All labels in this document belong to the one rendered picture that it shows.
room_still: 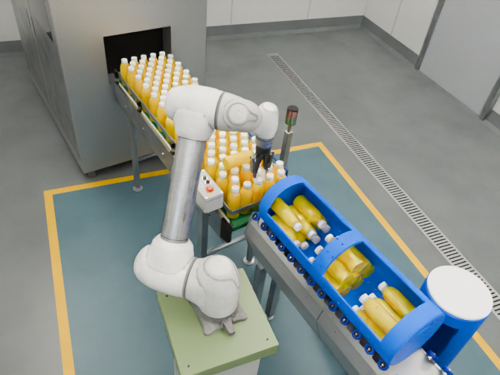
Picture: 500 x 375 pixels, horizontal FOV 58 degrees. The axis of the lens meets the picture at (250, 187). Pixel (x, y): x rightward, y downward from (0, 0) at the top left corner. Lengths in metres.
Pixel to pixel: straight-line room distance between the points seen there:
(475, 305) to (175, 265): 1.28
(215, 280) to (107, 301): 1.67
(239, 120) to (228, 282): 0.55
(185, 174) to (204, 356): 0.65
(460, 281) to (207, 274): 1.18
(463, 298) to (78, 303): 2.25
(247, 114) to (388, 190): 2.87
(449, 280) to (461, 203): 2.23
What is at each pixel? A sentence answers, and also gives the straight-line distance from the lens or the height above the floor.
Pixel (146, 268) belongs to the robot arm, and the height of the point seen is 1.27.
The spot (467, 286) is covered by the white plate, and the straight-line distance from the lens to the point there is 2.24.
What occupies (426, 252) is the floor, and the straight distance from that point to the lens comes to 3.81.
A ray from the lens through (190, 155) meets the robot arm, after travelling 1.56.
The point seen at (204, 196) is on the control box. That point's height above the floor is 1.10.
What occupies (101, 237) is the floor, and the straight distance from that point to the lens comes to 3.52.
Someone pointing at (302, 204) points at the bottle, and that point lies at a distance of 2.15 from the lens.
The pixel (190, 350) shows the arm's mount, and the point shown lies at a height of 1.06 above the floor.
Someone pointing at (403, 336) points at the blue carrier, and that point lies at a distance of 1.77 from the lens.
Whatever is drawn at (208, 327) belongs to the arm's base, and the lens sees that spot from 1.76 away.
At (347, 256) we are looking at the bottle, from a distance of 1.93.
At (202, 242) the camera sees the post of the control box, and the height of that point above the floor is 0.68.
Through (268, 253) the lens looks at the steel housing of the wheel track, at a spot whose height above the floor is 0.87.
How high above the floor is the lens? 2.60
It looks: 42 degrees down
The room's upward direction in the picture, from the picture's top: 7 degrees clockwise
